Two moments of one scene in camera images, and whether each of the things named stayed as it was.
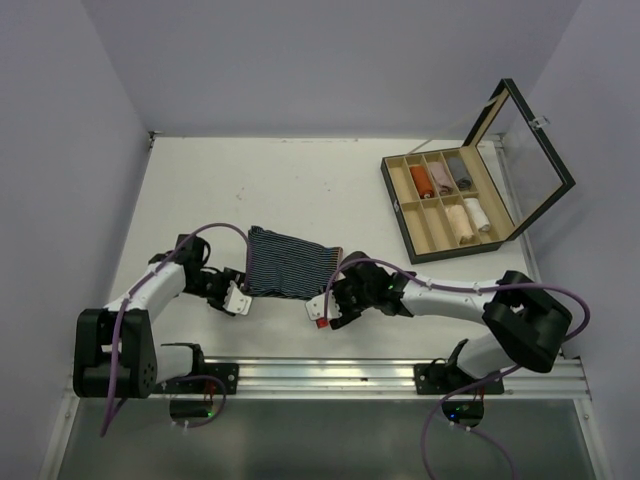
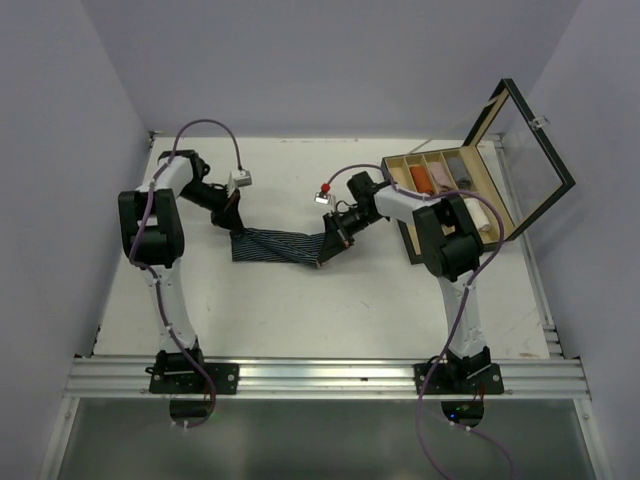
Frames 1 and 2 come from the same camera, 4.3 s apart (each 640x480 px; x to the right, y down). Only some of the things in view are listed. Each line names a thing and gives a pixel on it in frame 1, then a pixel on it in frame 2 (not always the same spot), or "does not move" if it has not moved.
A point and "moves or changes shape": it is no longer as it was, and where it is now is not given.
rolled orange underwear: (422, 182) does not move
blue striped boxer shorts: (280, 264) moves or changes shape
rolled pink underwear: (443, 182) does not move
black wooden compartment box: (476, 197) does not move
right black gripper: (347, 315) to (336, 239)
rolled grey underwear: (460, 173) does not move
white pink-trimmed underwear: (480, 218) does not move
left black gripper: (229, 275) to (227, 215)
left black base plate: (227, 373) does not move
